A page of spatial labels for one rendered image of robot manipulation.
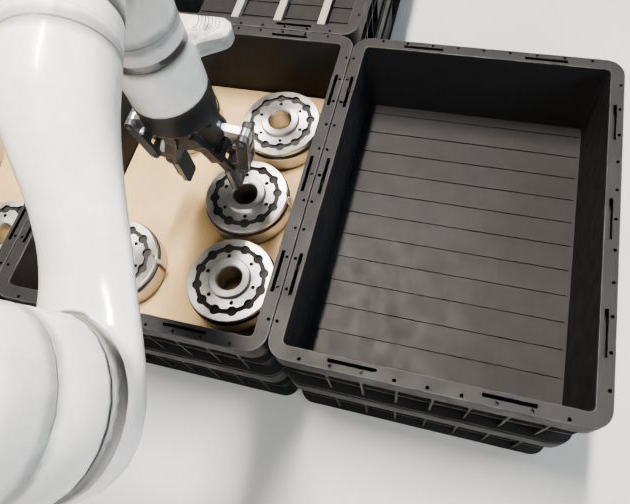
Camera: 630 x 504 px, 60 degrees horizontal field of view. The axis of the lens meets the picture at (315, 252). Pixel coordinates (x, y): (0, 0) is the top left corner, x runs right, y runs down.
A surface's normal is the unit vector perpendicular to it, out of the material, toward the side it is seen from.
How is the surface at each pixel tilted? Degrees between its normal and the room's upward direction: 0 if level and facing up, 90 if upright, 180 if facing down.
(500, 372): 0
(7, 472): 80
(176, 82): 84
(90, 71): 57
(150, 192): 0
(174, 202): 0
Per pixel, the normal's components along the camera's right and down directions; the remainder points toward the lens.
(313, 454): -0.12, -0.43
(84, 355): 0.84, -0.48
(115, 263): 0.38, -0.24
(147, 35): 0.51, 0.71
